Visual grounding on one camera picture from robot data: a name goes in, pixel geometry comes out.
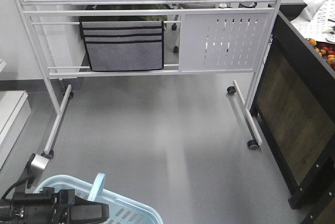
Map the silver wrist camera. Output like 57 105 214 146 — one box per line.
27 153 49 176

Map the white wheeled whiteboard stand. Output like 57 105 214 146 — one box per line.
14 0 281 160

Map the white metal shelving unit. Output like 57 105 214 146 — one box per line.
1 91 31 166

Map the dark wooden counter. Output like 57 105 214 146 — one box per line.
250 3 334 223

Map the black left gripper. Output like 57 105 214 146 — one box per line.
1 187 109 223

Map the grey fabric storage pouch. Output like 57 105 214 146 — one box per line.
80 18 164 72

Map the light blue plastic basket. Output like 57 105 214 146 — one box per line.
34 173 163 223

